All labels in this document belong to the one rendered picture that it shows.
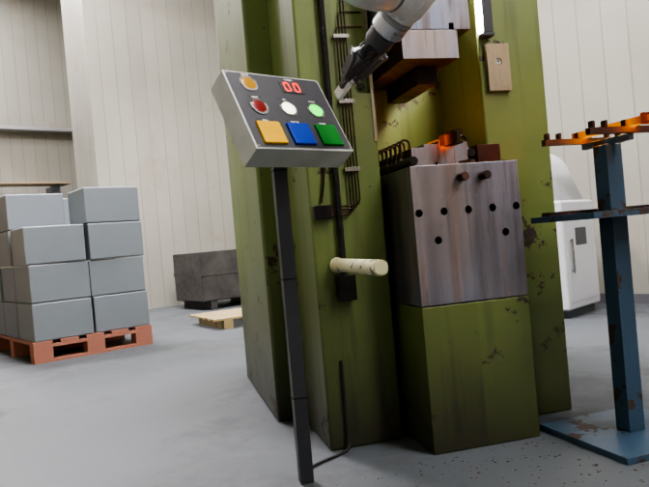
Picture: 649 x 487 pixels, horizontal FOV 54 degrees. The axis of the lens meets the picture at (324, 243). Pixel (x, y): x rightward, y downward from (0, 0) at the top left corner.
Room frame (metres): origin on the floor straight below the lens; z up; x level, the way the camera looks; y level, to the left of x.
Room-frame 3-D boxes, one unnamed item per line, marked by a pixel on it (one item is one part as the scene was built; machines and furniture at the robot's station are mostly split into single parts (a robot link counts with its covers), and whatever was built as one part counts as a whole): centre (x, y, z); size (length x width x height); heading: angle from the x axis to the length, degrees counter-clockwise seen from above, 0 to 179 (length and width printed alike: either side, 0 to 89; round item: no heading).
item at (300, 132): (1.80, 0.04, 1.01); 0.07 x 0.05 x 0.07; 129
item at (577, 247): (4.91, -1.65, 0.62); 0.69 x 0.57 x 1.24; 40
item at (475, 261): (2.34, -0.40, 0.69); 0.56 x 0.38 x 0.45; 14
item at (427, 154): (2.32, -0.35, 0.96); 0.42 x 0.20 x 0.09; 14
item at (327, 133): (1.86, -0.04, 1.01); 0.07 x 0.05 x 0.07; 129
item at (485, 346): (2.34, -0.40, 0.23); 0.56 x 0.38 x 0.47; 14
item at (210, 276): (8.07, 1.31, 0.34); 0.99 x 0.82 x 0.68; 130
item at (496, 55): (2.32, -0.68, 1.27); 0.09 x 0.02 x 0.17; 104
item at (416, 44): (2.32, -0.35, 1.32); 0.42 x 0.20 x 0.10; 14
